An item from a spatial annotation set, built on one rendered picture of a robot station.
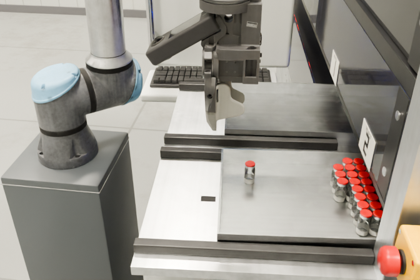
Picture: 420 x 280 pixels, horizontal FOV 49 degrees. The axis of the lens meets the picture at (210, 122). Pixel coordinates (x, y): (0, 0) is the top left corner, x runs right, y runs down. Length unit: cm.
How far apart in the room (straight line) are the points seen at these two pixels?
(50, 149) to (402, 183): 82
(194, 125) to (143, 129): 172
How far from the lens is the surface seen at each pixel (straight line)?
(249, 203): 90
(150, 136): 278
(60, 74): 114
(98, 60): 114
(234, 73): 67
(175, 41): 65
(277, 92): 131
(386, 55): 78
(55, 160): 119
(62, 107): 113
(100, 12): 109
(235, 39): 66
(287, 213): 89
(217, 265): 79
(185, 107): 123
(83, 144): 119
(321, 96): 132
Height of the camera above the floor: 147
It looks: 30 degrees down
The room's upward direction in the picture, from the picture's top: straight up
